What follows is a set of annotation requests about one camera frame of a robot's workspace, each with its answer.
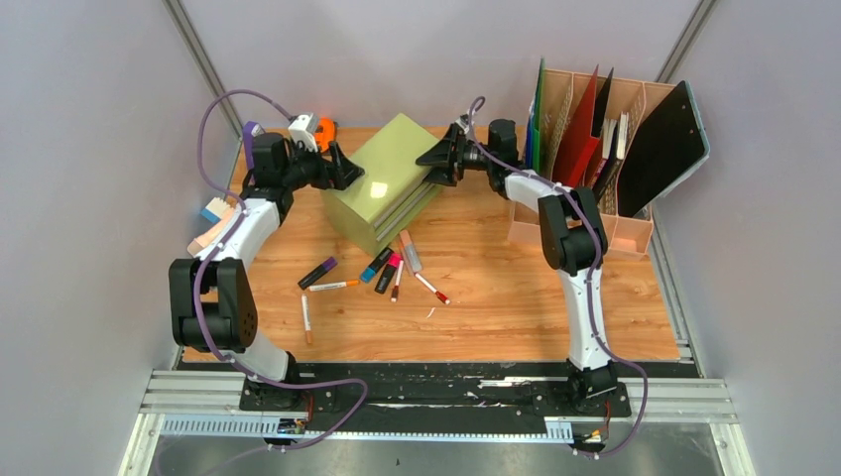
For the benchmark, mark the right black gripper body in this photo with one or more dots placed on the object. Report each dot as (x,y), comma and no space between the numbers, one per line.
(463,163)

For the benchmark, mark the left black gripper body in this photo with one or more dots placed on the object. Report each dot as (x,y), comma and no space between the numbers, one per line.
(317,172)

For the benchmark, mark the green drawer cabinet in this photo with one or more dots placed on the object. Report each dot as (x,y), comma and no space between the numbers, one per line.
(375,208)

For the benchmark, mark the red folder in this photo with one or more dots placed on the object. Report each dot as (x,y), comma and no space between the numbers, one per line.
(582,132)

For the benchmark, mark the purple Roald Dahl book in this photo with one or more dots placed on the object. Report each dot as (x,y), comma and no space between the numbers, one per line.
(601,154)

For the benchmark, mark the black Moon and Sixpence book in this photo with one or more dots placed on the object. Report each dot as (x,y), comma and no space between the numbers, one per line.
(613,153)

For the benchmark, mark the black notebook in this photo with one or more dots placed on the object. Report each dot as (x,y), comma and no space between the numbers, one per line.
(639,176)

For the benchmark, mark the clipboard with white papers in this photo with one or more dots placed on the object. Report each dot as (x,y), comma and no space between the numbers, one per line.
(683,143)

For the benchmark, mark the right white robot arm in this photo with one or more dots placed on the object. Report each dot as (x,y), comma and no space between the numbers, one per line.
(573,237)

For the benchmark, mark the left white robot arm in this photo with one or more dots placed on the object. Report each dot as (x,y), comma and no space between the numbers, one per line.
(212,306)

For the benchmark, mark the orange tape dispenser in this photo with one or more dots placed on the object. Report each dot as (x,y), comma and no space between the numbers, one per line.
(325,132)

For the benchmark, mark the blue folder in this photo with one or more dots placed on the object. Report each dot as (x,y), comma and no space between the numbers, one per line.
(528,149)

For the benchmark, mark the purple phone stand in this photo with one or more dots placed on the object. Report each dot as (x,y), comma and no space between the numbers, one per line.
(250,131)

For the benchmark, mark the purple capped black marker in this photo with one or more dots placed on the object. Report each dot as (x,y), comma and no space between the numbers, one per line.
(318,272)

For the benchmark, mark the green folder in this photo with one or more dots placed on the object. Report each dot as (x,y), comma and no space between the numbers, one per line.
(535,154)

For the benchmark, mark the pink highlighter marker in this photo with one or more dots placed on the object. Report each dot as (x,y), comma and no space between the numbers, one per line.
(388,272)

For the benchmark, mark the blue capped black marker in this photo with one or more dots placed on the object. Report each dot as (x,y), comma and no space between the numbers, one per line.
(376,265)

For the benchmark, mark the orange tipped pen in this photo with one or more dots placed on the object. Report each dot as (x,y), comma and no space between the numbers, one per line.
(333,286)
(305,312)

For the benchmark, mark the red white pen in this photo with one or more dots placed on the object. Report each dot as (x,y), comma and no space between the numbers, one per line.
(397,281)
(434,290)

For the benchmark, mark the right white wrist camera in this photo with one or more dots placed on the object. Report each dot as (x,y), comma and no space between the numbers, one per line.
(464,123)

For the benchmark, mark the black mounting base plate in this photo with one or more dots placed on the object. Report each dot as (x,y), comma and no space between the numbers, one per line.
(478,397)

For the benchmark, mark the aluminium frame rail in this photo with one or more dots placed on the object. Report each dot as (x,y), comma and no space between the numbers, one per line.
(190,422)

